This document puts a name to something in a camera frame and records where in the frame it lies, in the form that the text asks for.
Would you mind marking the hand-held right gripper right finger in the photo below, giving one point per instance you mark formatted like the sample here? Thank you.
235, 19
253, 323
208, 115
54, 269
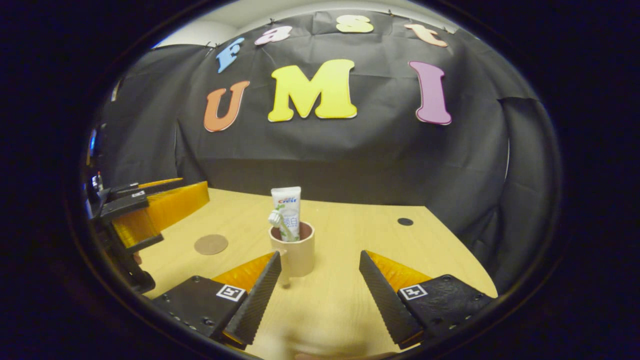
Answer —
385, 300

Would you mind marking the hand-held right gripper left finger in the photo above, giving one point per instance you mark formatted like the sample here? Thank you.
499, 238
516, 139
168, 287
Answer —
257, 300

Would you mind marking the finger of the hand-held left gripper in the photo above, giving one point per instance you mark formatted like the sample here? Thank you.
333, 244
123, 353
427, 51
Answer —
130, 190
165, 212

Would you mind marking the round brown coaster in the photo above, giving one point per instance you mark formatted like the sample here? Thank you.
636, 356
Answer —
211, 244

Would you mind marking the beige cup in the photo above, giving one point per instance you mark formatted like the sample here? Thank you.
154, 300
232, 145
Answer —
300, 257

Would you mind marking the white toothbrush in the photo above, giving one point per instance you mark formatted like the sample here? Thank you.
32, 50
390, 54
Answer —
275, 218

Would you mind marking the white toothpaste tube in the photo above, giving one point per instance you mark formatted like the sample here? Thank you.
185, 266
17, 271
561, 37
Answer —
290, 200

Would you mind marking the wooden desktop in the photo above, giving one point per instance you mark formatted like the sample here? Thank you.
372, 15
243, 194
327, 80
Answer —
350, 235

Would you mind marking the black backdrop cloth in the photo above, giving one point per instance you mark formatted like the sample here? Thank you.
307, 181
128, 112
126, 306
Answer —
350, 150

